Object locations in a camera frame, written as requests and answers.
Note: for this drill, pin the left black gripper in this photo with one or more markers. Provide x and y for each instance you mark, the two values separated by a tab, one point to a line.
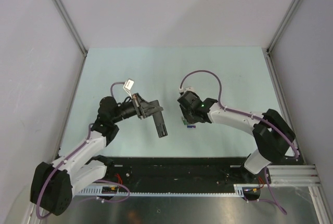
142	108

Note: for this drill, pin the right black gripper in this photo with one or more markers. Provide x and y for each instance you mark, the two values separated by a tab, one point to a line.
188	118

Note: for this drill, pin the black remote control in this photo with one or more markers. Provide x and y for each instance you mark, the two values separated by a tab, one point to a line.
159	120

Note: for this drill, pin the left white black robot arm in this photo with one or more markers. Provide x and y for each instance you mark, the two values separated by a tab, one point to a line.
55	184

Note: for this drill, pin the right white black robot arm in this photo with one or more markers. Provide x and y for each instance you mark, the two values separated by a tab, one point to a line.
271	133

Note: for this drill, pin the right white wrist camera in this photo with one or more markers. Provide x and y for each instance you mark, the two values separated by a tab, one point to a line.
183	90

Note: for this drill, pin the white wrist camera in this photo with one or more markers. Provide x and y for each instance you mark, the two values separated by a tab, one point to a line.
127	86
183	90

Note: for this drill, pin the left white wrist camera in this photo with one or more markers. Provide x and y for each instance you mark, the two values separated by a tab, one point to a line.
127	86

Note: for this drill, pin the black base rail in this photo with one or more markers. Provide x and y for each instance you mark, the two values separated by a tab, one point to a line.
193	175

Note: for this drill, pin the left aluminium frame post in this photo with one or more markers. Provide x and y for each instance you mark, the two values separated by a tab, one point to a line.
70	25

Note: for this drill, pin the aluminium frame post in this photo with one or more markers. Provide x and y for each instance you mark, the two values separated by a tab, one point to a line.
70	25
288	16

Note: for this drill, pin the right aluminium frame post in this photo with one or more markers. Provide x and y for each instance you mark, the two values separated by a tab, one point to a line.
288	16

